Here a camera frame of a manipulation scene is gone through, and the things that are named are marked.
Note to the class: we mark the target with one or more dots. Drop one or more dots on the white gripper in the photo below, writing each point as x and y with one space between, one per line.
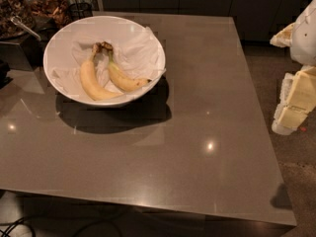
305 37

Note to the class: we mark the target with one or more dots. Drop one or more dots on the yellow banana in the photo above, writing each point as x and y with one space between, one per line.
89 80
118 77

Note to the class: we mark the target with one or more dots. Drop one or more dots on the white ceramic bowl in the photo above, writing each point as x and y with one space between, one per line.
57 51

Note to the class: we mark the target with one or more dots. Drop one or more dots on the white paper liner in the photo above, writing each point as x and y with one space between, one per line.
139 57

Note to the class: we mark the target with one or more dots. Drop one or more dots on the black mesh cup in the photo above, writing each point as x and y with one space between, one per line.
79 11

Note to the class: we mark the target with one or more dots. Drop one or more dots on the tray of dried snacks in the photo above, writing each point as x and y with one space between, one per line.
54 9

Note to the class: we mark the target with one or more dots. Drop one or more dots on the metal scoop spoon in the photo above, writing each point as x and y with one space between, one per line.
18 22

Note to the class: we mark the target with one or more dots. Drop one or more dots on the glass jar with snacks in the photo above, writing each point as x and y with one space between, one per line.
10 9

